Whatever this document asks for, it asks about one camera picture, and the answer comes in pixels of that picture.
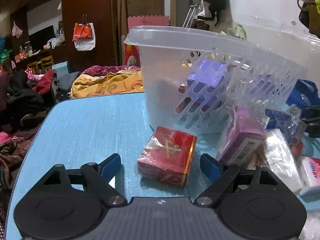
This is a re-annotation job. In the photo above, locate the blue shopping bag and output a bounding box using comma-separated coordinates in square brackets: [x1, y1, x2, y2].
[286, 79, 319, 109]

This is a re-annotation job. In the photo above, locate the dark red wooden wardrobe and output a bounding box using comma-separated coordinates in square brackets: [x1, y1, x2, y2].
[1, 0, 117, 70]

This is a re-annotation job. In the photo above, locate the black television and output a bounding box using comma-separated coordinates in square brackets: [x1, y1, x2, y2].
[29, 25, 55, 51]

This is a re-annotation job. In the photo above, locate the white red tissue pack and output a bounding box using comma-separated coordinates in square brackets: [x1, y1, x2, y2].
[298, 157, 320, 196]

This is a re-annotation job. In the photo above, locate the purple barcode box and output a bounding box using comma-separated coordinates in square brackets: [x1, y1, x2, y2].
[217, 105, 266, 166]

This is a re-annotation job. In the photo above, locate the orange white hanging bag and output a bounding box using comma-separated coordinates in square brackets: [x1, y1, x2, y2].
[72, 15, 96, 51]

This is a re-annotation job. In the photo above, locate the green white shopping bag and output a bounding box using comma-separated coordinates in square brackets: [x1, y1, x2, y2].
[226, 24, 247, 40]

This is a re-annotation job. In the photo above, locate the purple Lux soap box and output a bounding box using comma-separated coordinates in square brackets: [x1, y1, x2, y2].
[193, 60, 226, 93]

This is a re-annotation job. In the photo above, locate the pink foam mat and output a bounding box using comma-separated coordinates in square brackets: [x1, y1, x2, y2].
[127, 15, 170, 29]

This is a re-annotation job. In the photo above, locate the red gift box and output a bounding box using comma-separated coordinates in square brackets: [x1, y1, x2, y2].
[137, 126, 197, 187]

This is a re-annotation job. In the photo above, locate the dark clothes pile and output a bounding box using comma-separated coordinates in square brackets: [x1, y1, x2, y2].
[1, 69, 57, 133]

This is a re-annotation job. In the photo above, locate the teal box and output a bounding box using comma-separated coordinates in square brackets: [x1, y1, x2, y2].
[52, 61, 69, 78]

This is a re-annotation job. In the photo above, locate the white plastic laundry basket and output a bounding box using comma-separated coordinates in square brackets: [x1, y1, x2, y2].
[125, 26, 306, 135]

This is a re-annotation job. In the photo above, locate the yellow blanket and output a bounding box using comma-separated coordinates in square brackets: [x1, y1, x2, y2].
[71, 70, 144, 99]

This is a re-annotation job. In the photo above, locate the brown hanging bag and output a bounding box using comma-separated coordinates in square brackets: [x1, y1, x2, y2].
[299, 0, 319, 38]

